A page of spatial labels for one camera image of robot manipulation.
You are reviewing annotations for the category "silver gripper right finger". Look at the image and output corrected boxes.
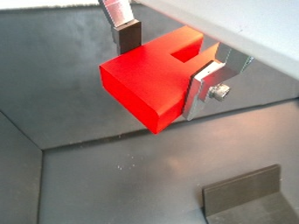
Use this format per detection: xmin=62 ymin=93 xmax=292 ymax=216
xmin=181 ymin=43 xmax=253 ymax=121

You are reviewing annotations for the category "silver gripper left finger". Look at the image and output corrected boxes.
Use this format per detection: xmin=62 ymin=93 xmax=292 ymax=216
xmin=97 ymin=0 xmax=141 ymax=54

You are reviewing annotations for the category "red double-square block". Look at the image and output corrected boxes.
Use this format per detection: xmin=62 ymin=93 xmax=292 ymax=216
xmin=98 ymin=26 xmax=217 ymax=134

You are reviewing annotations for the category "black curved holder stand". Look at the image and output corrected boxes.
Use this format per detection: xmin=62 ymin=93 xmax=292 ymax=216
xmin=201 ymin=164 xmax=299 ymax=224

